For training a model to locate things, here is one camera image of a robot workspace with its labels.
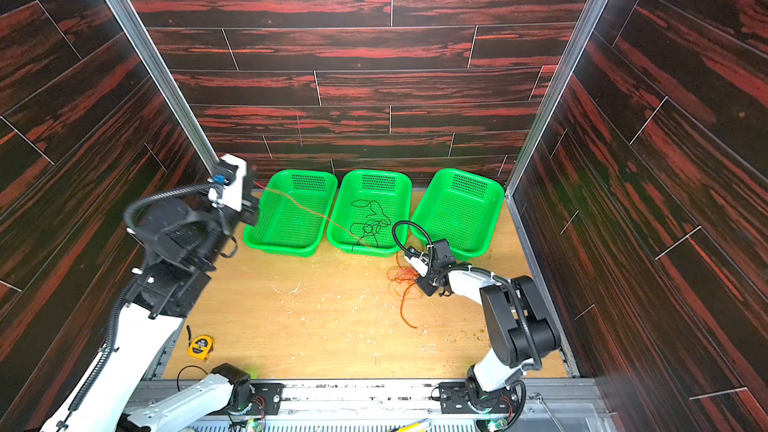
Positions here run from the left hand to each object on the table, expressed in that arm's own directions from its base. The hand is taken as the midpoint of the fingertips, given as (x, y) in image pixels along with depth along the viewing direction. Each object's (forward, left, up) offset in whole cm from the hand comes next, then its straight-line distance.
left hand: (252, 169), depth 58 cm
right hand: (+4, -42, -48) cm, 64 cm away
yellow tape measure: (-20, +24, -46) cm, 56 cm away
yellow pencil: (-37, -35, -47) cm, 70 cm away
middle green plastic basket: (+42, -29, -46) cm, 68 cm away
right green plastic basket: (+35, -57, -49) cm, 83 cm away
